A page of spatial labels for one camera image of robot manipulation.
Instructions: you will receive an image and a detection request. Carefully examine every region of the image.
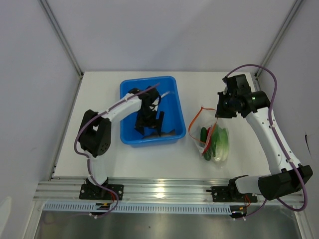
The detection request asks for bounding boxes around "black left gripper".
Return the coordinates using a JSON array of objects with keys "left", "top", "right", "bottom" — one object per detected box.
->
[{"left": 135, "top": 108, "right": 164, "bottom": 136}]

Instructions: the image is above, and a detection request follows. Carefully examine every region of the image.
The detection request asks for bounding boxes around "grey toy fish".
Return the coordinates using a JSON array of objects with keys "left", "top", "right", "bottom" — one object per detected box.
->
[{"left": 142, "top": 129, "right": 184, "bottom": 140}]

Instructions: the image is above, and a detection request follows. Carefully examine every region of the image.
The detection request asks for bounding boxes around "toy napa cabbage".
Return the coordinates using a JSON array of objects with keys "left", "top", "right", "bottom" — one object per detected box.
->
[{"left": 210, "top": 125, "right": 229, "bottom": 164}]

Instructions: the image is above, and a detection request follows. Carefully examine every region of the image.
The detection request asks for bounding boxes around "red toy chili pepper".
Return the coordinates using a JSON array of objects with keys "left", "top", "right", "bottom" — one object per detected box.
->
[{"left": 203, "top": 127, "right": 215, "bottom": 154}]

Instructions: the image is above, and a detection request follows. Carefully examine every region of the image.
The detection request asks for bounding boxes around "clear zip bag orange zipper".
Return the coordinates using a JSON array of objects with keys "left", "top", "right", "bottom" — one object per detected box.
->
[{"left": 188, "top": 107, "right": 229, "bottom": 167}]

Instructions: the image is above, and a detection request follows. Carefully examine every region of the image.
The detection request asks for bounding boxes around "dark green toy cucumber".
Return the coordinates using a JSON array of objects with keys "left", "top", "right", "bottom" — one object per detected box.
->
[{"left": 200, "top": 127, "right": 208, "bottom": 144}]

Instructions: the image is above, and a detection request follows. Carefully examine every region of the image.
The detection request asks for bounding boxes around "small green toy pepper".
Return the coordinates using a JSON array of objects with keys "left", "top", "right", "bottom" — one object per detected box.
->
[{"left": 203, "top": 152, "right": 211, "bottom": 161}]

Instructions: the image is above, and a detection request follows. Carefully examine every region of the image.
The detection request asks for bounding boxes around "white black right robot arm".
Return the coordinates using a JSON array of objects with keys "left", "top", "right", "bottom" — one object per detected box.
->
[{"left": 215, "top": 74, "right": 313, "bottom": 201}]

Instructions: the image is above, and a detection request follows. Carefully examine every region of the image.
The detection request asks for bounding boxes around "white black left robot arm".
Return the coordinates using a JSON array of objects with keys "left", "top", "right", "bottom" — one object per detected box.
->
[{"left": 74, "top": 86, "right": 165, "bottom": 199}]

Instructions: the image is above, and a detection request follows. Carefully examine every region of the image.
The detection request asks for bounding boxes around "blue plastic bin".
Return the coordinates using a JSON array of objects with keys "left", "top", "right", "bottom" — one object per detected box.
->
[{"left": 120, "top": 76, "right": 186, "bottom": 147}]

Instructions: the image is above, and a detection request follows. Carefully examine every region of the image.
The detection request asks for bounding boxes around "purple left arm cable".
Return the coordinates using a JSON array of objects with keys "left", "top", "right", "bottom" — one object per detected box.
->
[{"left": 73, "top": 83, "right": 160, "bottom": 190}]

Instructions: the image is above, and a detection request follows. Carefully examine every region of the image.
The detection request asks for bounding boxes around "aluminium frame rail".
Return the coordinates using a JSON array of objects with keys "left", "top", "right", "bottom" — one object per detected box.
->
[{"left": 33, "top": 177, "right": 228, "bottom": 204}]

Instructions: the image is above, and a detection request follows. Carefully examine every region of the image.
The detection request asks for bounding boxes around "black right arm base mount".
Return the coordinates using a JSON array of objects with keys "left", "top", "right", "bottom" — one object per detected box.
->
[{"left": 206, "top": 176, "right": 258, "bottom": 203}]

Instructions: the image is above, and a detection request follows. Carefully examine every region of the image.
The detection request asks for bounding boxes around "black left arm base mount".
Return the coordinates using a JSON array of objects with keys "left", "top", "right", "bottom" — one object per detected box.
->
[{"left": 79, "top": 179, "right": 124, "bottom": 201}]

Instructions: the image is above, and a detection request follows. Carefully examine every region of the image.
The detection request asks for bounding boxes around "slotted grey cable duct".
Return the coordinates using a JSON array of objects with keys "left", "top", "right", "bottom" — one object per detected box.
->
[{"left": 43, "top": 201, "right": 232, "bottom": 215}]

